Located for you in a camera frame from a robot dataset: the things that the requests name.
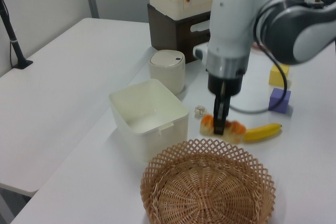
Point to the woven wicker basket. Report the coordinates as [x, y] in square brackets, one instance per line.
[210, 195]

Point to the crumpled paper ball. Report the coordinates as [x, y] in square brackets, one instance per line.
[200, 110]

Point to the small cream trash can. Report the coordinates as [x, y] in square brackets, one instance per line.
[168, 77]

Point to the black camera stand pole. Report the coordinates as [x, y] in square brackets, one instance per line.
[15, 48]

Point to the toy bread with orange topping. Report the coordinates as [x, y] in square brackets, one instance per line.
[236, 129]

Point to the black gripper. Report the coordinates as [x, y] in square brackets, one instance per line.
[224, 83]

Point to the dark brown drawer box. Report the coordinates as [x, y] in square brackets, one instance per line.
[168, 32]

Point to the white rectangular plastic bin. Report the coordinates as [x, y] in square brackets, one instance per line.
[147, 108]

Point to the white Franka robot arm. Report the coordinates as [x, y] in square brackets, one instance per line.
[231, 24]

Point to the yellow cube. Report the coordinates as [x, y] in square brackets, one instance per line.
[275, 75]

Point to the yellow toy banana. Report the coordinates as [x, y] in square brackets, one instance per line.
[262, 130]

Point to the purple cube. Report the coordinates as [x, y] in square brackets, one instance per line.
[274, 98]

